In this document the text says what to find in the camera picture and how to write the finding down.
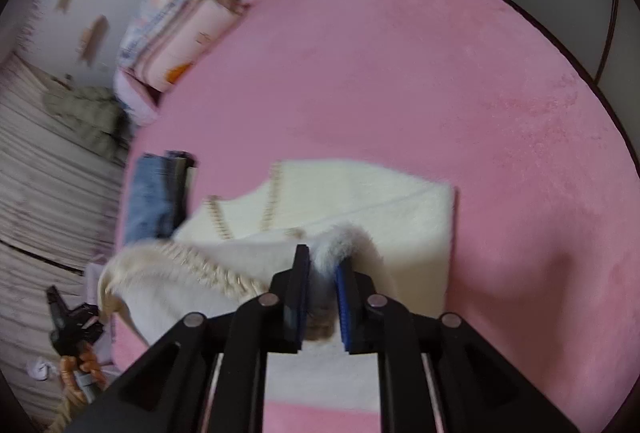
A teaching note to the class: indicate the pink bed blanket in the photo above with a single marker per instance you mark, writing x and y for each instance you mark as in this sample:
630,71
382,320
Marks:
400,63

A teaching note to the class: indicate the folded blue jeans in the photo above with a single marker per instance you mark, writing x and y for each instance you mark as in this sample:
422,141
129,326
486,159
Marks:
147,198

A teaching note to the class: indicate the folded floral quilt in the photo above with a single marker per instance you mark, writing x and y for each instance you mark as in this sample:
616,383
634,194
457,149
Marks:
165,8

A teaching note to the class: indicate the folded pink quilt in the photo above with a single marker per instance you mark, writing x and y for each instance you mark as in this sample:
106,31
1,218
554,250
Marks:
195,43

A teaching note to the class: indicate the white crumpled cloth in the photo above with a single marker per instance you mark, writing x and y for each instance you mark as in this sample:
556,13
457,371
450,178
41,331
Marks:
41,369

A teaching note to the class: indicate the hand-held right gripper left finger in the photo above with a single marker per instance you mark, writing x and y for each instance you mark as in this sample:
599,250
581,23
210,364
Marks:
300,303

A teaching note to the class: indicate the green puffer jacket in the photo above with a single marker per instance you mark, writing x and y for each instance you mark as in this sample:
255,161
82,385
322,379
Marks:
85,118

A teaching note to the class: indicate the white fuzzy cardigan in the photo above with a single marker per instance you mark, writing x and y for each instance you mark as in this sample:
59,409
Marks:
390,223

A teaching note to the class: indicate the folded black garment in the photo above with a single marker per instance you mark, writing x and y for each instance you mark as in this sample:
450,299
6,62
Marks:
181,193

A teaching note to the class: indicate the person's left hand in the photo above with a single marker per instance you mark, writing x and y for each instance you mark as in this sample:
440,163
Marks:
85,368

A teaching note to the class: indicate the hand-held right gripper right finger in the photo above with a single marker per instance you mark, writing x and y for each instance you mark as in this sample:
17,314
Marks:
345,308

